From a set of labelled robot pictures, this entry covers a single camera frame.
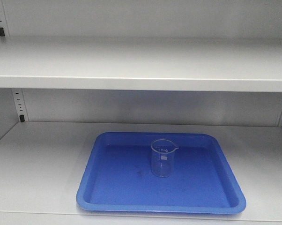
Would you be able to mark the clear glass beaker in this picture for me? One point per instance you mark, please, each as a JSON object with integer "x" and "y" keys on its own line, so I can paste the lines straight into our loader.
{"x": 162, "y": 157}

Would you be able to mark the upper grey shelf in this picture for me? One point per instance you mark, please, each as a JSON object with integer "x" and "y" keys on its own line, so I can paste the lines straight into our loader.
{"x": 176, "y": 64}

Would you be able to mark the grey shelf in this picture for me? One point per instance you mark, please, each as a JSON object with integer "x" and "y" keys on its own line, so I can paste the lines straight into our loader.
{"x": 42, "y": 163}
{"x": 176, "y": 64}

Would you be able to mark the blue plastic tray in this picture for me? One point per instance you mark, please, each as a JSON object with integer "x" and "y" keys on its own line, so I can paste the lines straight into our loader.
{"x": 118, "y": 176}

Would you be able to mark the lower grey shelf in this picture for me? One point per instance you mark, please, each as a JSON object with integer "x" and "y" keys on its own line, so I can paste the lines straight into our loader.
{"x": 42, "y": 163}

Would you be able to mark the left shelf rail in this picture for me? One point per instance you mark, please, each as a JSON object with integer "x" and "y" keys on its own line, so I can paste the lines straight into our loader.
{"x": 16, "y": 92}

